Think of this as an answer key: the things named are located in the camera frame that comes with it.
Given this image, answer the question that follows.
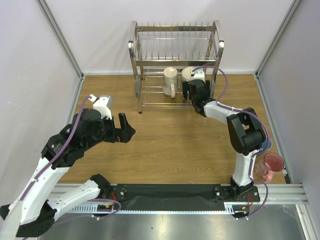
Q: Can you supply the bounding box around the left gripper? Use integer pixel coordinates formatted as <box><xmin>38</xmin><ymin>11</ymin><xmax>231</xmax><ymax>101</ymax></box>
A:
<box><xmin>84</xmin><ymin>112</ymin><xmax>136</xmax><ymax>150</ymax></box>

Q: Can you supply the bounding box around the floral mug green inside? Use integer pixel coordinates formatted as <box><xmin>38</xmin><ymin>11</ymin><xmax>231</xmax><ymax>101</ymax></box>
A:
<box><xmin>181</xmin><ymin>66</ymin><xmax>196</xmax><ymax>82</ymax></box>

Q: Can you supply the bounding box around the beige mug blue red print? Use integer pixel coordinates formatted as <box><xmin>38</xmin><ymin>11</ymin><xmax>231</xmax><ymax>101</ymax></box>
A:
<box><xmin>162</xmin><ymin>67</ymin><xmax>178</xmax><ymax>99</ymax></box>

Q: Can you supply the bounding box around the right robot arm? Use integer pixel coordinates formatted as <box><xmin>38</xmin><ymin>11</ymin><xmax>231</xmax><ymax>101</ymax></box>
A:
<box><xmin>181</xmin><ymin>79</ymin><xmax>266</xmax><ymax>201</ymax></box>

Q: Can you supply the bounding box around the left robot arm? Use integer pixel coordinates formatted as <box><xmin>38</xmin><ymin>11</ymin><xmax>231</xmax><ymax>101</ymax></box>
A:
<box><xmin>0</xmin><ymin>108</ymin><xmax>136</xmax><ymax>240</ymax></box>

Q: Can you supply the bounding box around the stainless steel dish rack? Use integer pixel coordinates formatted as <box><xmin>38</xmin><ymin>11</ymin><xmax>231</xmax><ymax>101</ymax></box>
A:
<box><xmin>128</xmin><ymin>20</ymin><xmax>225</xmax><ymax>114</ymax></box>

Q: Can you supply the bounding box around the black base mat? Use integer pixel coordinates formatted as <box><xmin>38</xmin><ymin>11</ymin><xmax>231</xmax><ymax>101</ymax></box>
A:
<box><xmin>111</xmin><ymin>184</ymin><xmax>234</xmax><ymax>206</ymax></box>

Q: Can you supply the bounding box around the light blue cup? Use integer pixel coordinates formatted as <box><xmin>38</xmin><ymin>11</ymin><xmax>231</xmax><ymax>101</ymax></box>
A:
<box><xmin>260</xmin><ymin>136</ymin><xmax>273</xmax><ymax>151</ymax></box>

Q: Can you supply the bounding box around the pink glass mug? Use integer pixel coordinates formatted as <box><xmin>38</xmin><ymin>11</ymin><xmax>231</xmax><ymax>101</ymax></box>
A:
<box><xmin>254</xmin><ymin>152</ymin><xmax>285</xmax><ymax>183</ymax></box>

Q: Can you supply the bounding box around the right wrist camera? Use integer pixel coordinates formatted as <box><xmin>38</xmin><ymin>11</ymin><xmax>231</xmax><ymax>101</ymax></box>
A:
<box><xmin>191</xmin><ymin>69</ymin><xmax>206</xmax><ymax>82</ymax></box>

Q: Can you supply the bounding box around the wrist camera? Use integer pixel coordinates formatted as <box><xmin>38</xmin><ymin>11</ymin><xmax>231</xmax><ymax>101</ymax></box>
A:
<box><xmin>191</xmin><ymin>69</ymin><xmax>206</xmax><ymax>82</ymax></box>
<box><xmin>89</xmin><ymin>94</ymin><xmax>114</xmax><ymax>120</ymax></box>

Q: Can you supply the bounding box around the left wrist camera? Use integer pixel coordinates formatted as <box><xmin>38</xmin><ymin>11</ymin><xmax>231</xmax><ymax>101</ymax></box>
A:
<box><xmin>89</xmin><ymin>94</ymin><xmax>114</xmax><ymax>120</ymax></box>

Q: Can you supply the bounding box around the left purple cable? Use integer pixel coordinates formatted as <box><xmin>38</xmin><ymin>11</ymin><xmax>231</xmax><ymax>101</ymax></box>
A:
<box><xmin>18</xmin><ymin>96</ymin><xmax>122</xmax><ymax>227</ymax></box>

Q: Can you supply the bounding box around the white cable duct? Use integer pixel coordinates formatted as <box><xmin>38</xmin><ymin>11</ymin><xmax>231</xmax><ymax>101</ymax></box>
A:
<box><xmin>68</xmin><ymin>201</ymin><xmax>250</xmax><ymax>216</ymax></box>

